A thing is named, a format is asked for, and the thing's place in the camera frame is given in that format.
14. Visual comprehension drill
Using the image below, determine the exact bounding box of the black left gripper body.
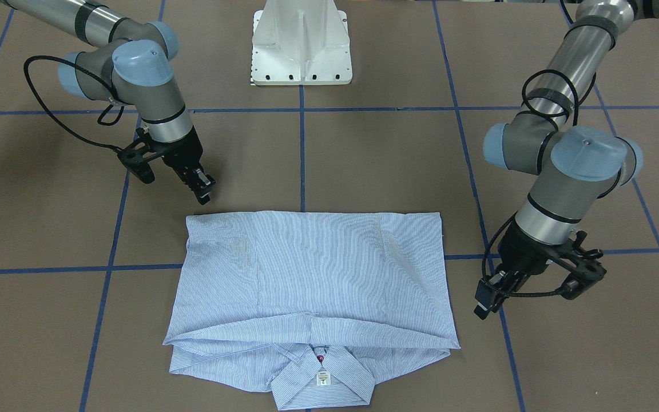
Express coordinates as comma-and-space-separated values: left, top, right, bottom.
474, 215, 607, 320

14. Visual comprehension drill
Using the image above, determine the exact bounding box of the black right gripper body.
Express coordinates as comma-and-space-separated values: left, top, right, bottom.
118, 128, 216, 204

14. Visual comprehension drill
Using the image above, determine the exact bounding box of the blue striped button shirt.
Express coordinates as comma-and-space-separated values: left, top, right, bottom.
163, 211, 460, 410

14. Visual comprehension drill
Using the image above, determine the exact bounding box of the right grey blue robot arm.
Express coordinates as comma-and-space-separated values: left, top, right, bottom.
5, 1, 215, 204

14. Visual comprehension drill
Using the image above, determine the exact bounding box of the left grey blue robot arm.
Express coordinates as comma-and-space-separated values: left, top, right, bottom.
474, 1, 659, 320

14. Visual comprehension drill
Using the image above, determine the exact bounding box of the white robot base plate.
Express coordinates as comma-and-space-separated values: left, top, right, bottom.
251, 1, 354, 86

